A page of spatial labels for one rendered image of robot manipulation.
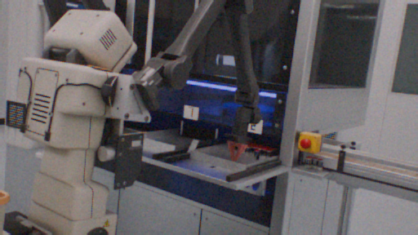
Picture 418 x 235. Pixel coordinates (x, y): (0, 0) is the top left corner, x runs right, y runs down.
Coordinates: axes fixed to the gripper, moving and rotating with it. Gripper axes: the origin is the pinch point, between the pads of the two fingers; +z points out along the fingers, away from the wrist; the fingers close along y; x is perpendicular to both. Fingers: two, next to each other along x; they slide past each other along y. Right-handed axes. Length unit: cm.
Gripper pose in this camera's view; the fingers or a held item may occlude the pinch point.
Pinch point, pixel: (233, 159)
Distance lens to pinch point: 162.6
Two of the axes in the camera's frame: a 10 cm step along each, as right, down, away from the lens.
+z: -2.0, 9.8, 0.1
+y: 5.5, 1.1, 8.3
